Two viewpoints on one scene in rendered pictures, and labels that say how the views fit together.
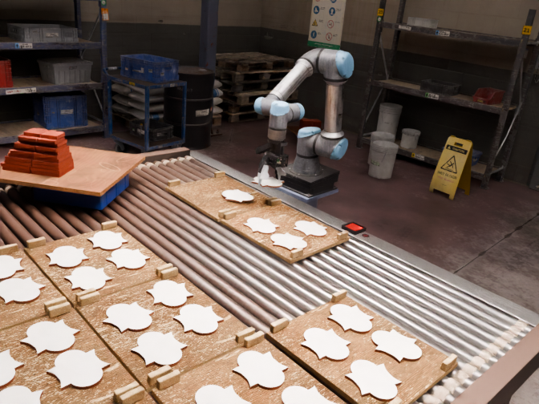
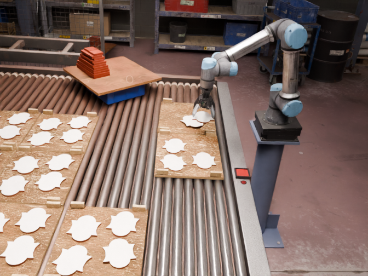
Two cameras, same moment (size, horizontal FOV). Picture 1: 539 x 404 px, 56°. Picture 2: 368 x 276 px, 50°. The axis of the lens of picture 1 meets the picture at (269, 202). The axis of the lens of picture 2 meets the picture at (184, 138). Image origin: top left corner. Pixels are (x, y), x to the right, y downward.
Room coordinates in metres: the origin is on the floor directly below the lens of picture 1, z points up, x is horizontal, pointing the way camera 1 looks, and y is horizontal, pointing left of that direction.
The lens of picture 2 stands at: (0.56, -1.28, 2.12)
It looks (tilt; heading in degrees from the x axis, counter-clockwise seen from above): 31 degrees down; 43
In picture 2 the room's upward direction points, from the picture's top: 4 degrees clockwise
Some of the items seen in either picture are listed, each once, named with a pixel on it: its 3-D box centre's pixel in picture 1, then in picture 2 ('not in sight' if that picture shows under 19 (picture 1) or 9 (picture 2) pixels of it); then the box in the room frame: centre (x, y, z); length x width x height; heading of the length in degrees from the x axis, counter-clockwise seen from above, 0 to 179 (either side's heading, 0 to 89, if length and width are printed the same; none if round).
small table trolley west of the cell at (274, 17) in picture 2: (143, 115); (284, 46); (5.39, 1.44, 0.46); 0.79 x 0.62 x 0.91; 48
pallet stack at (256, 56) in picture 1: (248, 86); not in sight; (7.90, 0.51, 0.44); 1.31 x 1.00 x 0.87; 138
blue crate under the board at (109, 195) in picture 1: (83, 182); (115, 85); (2.08, 0.82, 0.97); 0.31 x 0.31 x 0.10; 85
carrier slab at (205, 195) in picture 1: (221, 195); (187, 118); (2.19, 0.22, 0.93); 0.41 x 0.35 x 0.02; 44
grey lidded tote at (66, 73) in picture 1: (65, 70); (248, 5); (5.84, 2.46, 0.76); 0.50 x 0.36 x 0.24; 144
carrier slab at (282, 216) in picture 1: (285, 229); (188, 154); (1.90, -0.07, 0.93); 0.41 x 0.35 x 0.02; 46
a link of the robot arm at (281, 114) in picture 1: (279, 115); (208, 69); (2.09, 0.00, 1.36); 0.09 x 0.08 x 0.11; 147
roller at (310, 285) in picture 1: (241, 244); (151, 153); (1.79, 0.09, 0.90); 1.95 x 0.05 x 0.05; 45
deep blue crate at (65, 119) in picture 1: (60, 108); (239, 31); (5.82, 2.54, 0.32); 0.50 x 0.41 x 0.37; 134
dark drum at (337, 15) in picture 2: (188, 107); (329, 46); (6.03, 1.08, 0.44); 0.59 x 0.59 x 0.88
